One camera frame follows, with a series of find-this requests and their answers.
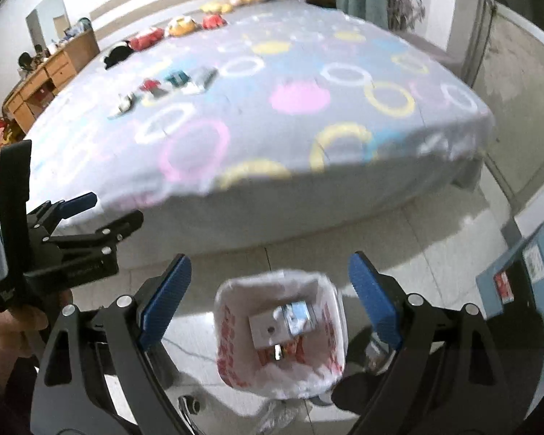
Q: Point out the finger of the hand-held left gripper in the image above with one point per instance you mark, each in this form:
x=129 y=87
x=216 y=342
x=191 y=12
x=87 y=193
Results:
x=79 y=203
x=122 y=226

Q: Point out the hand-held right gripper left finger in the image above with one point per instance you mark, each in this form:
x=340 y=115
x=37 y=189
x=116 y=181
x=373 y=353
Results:
x=167 y=299

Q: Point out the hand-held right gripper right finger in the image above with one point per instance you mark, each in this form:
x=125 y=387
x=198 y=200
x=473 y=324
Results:
x=374 y=299

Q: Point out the small white-blue box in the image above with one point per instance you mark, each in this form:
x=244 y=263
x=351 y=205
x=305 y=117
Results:
x=299 y=317

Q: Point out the trash bin with white bag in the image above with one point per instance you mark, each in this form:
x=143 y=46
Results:
x=235 y=362

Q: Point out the red snack packet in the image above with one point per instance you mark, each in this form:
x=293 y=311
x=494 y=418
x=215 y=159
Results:
x=150 y=86

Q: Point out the small blue toy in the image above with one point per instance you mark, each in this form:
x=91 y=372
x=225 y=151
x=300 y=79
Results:
x=177 y=78

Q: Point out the grey white packet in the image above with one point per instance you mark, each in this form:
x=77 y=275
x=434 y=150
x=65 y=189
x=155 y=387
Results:
x=201 y=79

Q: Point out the person's left forearm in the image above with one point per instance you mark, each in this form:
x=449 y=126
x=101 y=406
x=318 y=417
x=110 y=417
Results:
x=0 y=398

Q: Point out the person's left hand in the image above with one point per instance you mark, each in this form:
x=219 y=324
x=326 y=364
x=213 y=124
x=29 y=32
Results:
x=13 y=330

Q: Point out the yellow wooden desk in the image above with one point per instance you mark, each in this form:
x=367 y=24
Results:
x=59 y=65

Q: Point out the black and white plush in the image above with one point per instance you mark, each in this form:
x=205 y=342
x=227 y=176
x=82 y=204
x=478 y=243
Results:
x=117 y=55

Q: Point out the clear plastic wrapper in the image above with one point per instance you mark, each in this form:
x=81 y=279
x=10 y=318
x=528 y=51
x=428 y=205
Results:
x=276 y=419

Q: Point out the grey-blue metal box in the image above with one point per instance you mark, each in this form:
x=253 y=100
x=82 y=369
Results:
x=535 y=272

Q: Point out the desk clutter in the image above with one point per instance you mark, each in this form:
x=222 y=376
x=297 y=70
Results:
x=68 y=38

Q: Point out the bed with circle-print sheet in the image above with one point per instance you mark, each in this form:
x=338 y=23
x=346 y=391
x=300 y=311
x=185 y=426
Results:
x=299 y=145

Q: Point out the red plush toy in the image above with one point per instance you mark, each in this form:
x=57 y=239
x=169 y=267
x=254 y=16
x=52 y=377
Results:
x=147 y=38

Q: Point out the yellow and white plush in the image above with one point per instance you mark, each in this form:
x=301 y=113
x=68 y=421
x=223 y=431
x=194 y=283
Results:
x=181 y=26

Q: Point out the small red plush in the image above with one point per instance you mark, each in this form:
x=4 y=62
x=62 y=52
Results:
x=214 y=21

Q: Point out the small yellow plush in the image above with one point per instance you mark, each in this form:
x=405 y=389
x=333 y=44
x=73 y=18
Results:
x=215 y=7

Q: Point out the hanging patterned cloth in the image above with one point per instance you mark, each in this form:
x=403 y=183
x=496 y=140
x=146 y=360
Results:
x=405 y=2

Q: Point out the wall mirror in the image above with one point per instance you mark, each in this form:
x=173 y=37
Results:
x=45 y=18

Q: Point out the white window frame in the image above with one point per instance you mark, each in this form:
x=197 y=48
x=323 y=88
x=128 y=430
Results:
x=480 y=18

